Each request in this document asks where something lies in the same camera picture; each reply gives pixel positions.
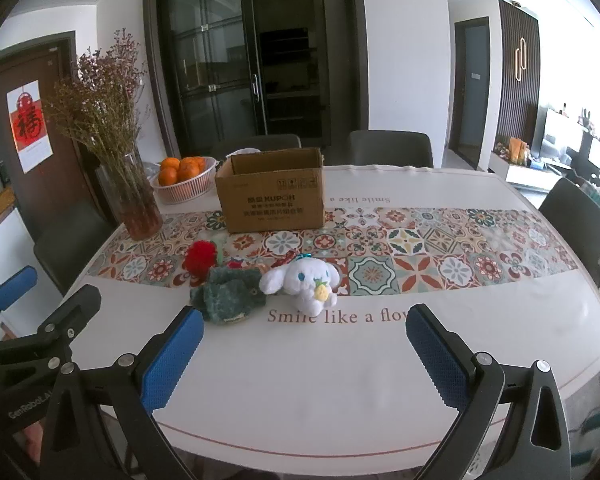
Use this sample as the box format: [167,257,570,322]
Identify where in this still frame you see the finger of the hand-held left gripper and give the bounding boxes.
[30,285,102,362]
[0,266,38,338]

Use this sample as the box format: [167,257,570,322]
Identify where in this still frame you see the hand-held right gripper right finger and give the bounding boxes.
[405,302,573,480]

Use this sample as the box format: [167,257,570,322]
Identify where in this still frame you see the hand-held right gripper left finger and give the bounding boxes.
[40,305,206,480]

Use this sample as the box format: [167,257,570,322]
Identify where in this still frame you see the green plush toy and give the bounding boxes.
[189,266,267,323]

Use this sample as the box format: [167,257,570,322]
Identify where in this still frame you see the red plush toy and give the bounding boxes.
[183,240,222,277]

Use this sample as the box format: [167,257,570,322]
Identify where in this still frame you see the white rabbit plush toy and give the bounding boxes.
[258,254,338,315]

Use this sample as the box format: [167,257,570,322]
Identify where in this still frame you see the brown cardboard box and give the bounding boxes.
[215,147,326,234]

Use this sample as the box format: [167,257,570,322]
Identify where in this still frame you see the grey dining chair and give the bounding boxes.
[349,130,433,168]
[210,134,302,161]
[32,202,113,293]
[539,177,600,287]

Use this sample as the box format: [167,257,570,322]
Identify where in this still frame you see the patterned tablecloth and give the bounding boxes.
[62,164,600,466]

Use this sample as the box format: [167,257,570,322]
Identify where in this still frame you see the glass vase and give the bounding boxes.
[95,150,164,241]

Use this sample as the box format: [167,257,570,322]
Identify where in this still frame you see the brown entrance door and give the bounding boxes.
[0,32,106,241]

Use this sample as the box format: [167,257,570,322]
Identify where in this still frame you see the white plastic fruit basket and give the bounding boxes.
[150,156,218,204]

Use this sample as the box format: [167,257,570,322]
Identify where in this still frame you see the red and white door poster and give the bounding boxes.
[6,80,55,175]

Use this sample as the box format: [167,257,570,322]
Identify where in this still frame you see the dried flower bunch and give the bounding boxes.
[45,27,153,231]

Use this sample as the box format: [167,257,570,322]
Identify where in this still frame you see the white tv cabinet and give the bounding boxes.
[490,152,567,190]

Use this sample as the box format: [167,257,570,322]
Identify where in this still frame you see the orange bag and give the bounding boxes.
[510,137,531,165]

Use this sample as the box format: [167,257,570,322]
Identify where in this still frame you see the television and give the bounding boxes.
[540,107,598,161]

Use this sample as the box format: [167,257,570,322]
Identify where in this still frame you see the dark interior door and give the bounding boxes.
[454,17,491,171]

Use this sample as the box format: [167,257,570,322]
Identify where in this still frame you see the dark glass sliding door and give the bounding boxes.
[144,0,367,160]

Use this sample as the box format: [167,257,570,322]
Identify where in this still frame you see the dark slatted wall panel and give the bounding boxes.
[497,0,540,156]

